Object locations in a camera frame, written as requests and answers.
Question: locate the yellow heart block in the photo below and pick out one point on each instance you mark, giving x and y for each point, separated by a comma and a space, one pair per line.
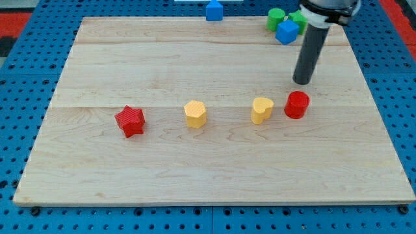
262, 108

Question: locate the yellow hexagon block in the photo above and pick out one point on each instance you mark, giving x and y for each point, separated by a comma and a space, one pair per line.
195, 114

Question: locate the wooden board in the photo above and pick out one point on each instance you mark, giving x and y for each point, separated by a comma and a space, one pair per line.
339, 153

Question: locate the red star block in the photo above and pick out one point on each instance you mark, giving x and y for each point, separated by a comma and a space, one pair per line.
130, 121

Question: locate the red cylinder block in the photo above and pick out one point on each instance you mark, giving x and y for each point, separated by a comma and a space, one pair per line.
297, 104

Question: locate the blue cube block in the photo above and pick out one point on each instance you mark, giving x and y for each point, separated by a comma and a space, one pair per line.
287, 32

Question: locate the green cylinder block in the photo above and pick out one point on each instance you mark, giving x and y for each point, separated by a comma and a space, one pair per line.
274, 17

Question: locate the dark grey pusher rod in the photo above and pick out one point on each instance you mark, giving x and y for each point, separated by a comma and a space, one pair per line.
314, 39

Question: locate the green star block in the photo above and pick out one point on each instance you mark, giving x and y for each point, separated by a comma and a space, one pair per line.
299, 19

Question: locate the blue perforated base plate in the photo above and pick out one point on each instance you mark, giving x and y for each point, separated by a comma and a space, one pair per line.
31, 72

